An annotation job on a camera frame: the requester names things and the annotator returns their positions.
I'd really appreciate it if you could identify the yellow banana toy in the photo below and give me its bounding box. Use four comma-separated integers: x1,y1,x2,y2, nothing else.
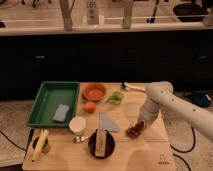
32,129,49,162

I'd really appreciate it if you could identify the black cable right floor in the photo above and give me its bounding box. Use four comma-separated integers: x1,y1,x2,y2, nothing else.
169,125,197,171

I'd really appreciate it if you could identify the dark round plate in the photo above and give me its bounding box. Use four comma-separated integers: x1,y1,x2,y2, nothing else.
88,129,115,159

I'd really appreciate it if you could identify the small dark round coaster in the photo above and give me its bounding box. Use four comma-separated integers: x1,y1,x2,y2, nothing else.
32,137,50,154

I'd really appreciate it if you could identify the blue object on floor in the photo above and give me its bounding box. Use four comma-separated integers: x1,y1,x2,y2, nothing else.
190,92,211,108

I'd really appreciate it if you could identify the green plastic tray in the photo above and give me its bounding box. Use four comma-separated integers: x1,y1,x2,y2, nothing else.
27,81,80,128

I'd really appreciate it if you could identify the black cable floor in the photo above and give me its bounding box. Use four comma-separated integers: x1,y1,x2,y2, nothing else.
169,125,197,171
0,129,28,153

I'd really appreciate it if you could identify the small metal object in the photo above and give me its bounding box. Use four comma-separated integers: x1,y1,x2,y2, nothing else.
73,135,88,143

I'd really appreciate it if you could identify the white-handled brush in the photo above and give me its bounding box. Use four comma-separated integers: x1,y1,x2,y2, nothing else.
121,82,145,92

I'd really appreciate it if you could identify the white cup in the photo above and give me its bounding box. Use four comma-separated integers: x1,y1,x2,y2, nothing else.
69,116,86,135

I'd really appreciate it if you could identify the blue-grey sponge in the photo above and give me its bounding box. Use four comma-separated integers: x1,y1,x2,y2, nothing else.
53,104,70,122

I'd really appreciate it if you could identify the wooden block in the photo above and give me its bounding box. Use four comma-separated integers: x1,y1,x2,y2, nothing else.
95,129,107,157

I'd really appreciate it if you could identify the beige cloth-covered gripper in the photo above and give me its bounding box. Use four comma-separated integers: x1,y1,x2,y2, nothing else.
138,98,161,129

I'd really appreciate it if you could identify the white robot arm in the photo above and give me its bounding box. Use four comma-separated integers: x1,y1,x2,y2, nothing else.
138,82,213,142

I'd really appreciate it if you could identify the blue triangular cloth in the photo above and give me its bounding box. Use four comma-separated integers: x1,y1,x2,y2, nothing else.
99,112,120,132

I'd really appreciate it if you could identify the black cable left floor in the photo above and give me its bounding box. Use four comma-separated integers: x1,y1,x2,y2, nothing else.
0,129,28,153

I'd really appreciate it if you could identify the orange peach fruit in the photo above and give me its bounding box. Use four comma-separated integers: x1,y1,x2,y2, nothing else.
84,101,96,113

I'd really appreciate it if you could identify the dark red grape bunch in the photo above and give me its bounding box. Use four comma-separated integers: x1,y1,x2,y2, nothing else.
126,120,144,139

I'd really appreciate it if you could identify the orange bowl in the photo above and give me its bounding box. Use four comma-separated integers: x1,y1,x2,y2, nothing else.
83,83,106,102

